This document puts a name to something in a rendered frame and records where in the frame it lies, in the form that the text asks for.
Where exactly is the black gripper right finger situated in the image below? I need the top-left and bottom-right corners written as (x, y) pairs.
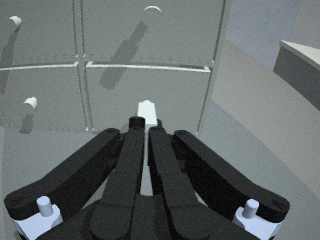
top-left (146, 103), bottom-right (290, 240)

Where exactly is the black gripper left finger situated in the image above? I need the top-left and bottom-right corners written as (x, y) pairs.
top-left (4, 103), bottom-right (147, 240)

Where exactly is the grey drawer front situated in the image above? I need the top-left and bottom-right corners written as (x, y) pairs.
top-left (86, 61), bottom-right (211, 135)
top-left (83, 0), bottom-right (223, 62)
top-left (0, 0), bottom-right (77, 62)
top-left (0, 62), bottom-right (87, 130)

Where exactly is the small beige chest of grey drawers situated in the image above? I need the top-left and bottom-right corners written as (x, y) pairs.
top-left (0, 0), bottom-right (232, 137)

